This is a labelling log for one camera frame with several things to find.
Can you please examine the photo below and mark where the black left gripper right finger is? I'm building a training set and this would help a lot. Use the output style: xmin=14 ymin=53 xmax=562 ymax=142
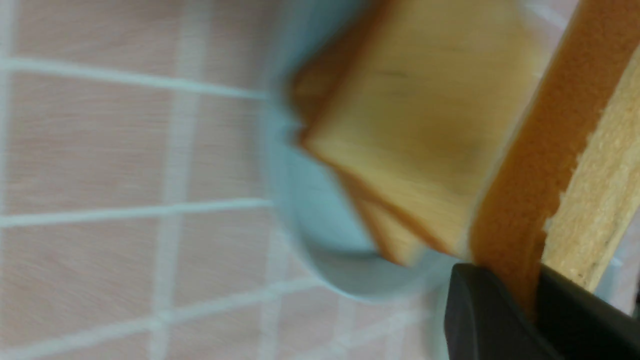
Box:
xmin=535 ymin=266 xmax=640 ymax=360

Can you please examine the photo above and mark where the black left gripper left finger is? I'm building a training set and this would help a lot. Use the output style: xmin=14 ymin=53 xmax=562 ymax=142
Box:
xmin=443 ymin=263 xmax=563 ymax=360

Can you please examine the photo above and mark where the toast slice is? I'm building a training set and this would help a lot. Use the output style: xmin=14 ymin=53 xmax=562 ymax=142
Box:
xmin=301 ymin=0 xmax=549 ymax=259
xmin=468 ymin=0 xmax=639 ymax=317
xmin=289 ymin=0 xmax=426 ymax=267

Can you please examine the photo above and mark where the light blue bread plate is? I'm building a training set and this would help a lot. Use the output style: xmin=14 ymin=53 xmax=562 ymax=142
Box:
xmin=260 ymin=0 xmax=457 ymax=302

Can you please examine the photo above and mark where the pink checkered tablecloth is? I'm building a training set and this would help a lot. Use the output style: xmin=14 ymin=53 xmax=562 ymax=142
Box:
xmin=1 ymin=0 xmax=446 ymax=360

